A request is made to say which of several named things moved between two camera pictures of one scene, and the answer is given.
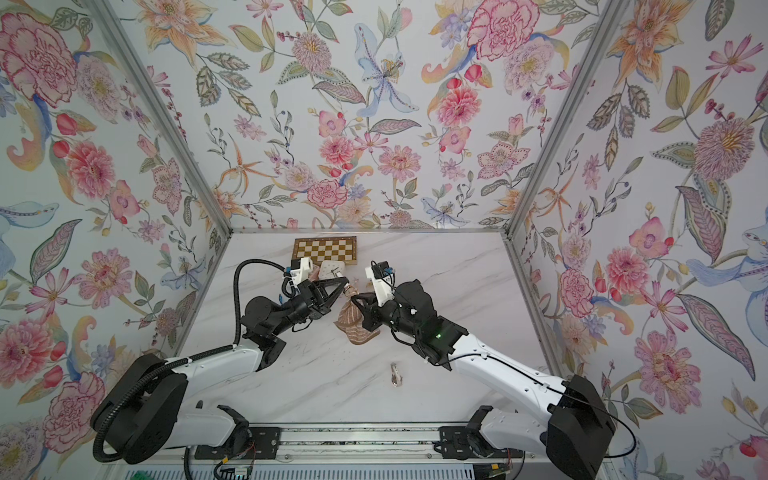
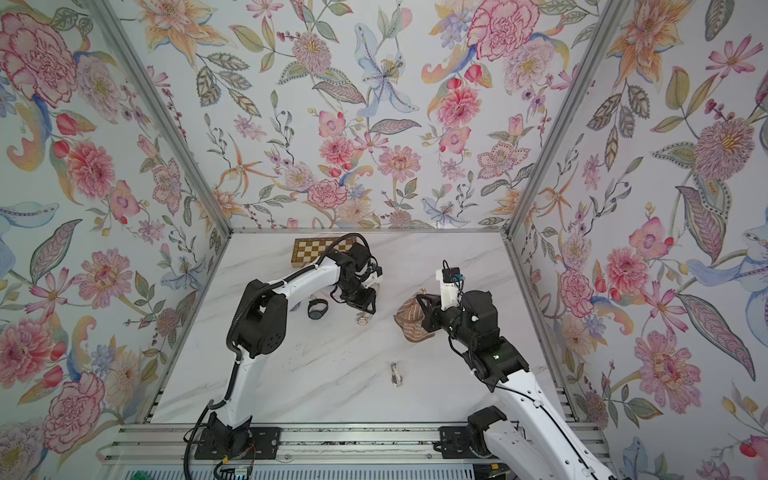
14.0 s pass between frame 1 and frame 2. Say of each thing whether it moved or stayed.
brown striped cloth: moved
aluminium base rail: stayed
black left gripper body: moved
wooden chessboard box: stayed
